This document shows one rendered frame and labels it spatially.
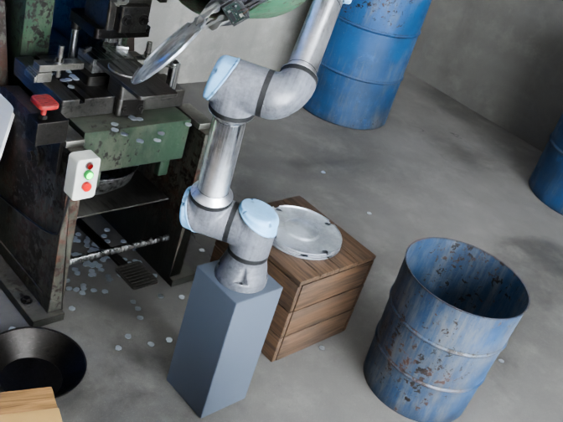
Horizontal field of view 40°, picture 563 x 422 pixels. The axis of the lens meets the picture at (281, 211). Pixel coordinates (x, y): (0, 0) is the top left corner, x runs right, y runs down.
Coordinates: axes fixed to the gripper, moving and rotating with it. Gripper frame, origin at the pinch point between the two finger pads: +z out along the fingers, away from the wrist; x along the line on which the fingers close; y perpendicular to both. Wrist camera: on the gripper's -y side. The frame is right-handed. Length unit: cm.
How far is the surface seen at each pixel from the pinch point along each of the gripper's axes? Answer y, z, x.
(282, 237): 2, 16, 75
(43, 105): 20.8, 44.0, -8.5
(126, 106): -5.1, 34.6, 11.7
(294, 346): 17, 31, 107
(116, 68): -8.8, 30.8, 1.1
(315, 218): -14, 6, 84
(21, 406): 87, 66, 30
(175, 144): -11.5, 31.1, 33.0
